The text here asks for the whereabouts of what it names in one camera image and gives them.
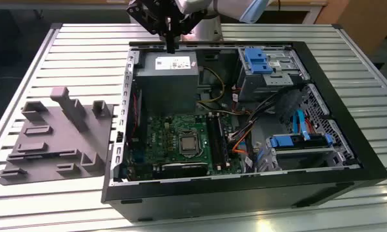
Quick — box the installed RAM stick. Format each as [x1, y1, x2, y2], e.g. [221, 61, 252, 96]
[216, 116, 230, 167]

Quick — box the grey parts rack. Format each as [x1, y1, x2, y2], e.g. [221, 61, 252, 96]
[0, 87, 115, 186]

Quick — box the black wire bundle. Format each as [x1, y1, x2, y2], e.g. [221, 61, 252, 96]
[246, 84, 302, 123]

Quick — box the orange wire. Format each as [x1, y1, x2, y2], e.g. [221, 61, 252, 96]
[230, 130, 254, 155]

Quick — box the black PC case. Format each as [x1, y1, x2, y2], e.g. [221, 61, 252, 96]
[99, 41, 387, 223]

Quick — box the blue drive latch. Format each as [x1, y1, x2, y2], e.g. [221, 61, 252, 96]
[244, 48, 273, 75]

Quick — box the wooden top white desk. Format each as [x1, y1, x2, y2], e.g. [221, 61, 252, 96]
[89, 0, 329, 25]

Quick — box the CPU socket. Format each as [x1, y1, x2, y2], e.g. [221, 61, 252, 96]
[176, 130, 202, 160]

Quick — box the black graphics card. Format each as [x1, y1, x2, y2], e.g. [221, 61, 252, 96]
[153, 161, 210, 179]

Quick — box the grey power supply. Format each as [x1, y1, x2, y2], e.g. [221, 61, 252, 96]
[133, 52, 200, 116]

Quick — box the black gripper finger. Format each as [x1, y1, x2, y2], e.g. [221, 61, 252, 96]
[125, 0, 172, 54]
[170, 11, 208, 54]

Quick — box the wooden cabinet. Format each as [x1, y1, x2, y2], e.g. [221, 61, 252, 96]
[313, 0, 387, 58]

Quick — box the metal optical drive cage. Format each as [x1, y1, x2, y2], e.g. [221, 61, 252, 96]
[236, 47, 309, 102]

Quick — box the green motherboard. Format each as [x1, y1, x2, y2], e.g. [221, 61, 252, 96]
[127, 113, 245, 181]

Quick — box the blue flat data wire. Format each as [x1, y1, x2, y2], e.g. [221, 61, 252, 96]
[290, 110, 312, 141]

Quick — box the hard disk in blue carrier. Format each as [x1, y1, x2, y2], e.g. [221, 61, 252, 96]
[265, 133, 334, 152]

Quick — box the silver CPU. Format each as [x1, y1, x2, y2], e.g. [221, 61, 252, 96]
[178, 137, 198, 150]

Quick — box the RAM stick with black chips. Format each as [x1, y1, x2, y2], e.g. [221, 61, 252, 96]
[22, 152, 75, 160]

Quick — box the yellow power wire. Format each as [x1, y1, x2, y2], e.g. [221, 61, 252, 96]
[196, 67, 225, 105]

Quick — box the metal disk bay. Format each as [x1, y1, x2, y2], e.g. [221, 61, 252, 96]
[265, 135, 359, 171]

